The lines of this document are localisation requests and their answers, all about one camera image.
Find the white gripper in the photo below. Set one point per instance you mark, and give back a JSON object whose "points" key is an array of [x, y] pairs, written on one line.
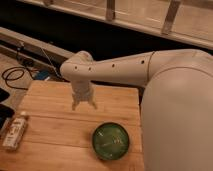
{"points": [[82, 91]]}

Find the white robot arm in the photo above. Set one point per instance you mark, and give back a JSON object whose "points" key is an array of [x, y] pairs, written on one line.
{"points": [[177, 103]]}

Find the green ceramic bowl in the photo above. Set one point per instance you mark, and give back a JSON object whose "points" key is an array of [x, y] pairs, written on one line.
{"points": [[110, 141]]}

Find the blue connector box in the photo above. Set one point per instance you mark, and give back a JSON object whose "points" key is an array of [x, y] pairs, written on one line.
{"points": [[42, 75]]}

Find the black device at left edge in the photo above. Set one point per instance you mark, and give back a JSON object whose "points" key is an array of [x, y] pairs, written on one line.
{"points": [[5, 111]]}

